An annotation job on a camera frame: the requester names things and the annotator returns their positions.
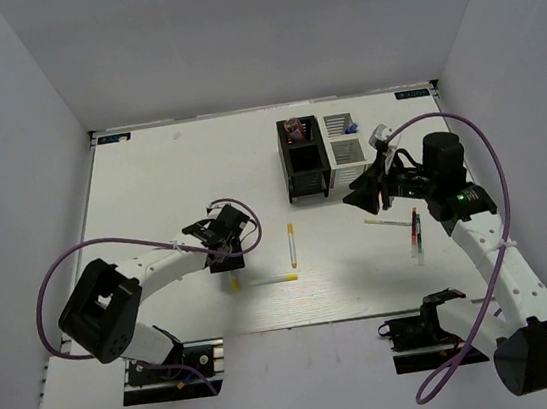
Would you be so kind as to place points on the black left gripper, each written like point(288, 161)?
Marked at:
point(233, 263)

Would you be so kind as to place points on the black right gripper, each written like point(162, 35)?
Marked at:
point(366, 193)

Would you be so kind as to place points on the blue capped spray bottle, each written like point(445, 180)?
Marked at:
point(352, 128)

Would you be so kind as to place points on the clear tube of markers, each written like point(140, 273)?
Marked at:
point(294, 130)

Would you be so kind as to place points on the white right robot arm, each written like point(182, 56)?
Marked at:
point(515, 341)

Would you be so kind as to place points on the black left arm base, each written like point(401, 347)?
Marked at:
point(201, 376)

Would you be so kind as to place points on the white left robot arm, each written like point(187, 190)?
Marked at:
point(101, 314)

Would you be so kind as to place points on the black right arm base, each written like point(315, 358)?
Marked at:
point(418, 341)

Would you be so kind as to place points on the pale yellow capped marker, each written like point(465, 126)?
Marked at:
point(386, 222)

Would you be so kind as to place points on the white slotted organizer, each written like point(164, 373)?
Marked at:
point(348, 154)

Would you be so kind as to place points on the green capped marker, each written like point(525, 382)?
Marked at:
point(419, 243)

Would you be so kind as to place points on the orange tipped marker middle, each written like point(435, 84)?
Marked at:
point(291, 240)

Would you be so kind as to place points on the black slotted organizer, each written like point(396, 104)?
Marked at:
point(304, 161)

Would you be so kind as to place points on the yellow capped marker horizontal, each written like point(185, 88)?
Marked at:
point(274, 280)

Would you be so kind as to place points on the dark logo sticker right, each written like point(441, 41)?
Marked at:
point(413, 93)

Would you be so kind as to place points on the dark logo sticker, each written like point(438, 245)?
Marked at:
point(413, 93)
point(114, 138)

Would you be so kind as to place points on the dark logo sticker left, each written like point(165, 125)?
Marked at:
point(114, 138)

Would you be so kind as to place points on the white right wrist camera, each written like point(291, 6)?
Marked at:
point(379, 135)

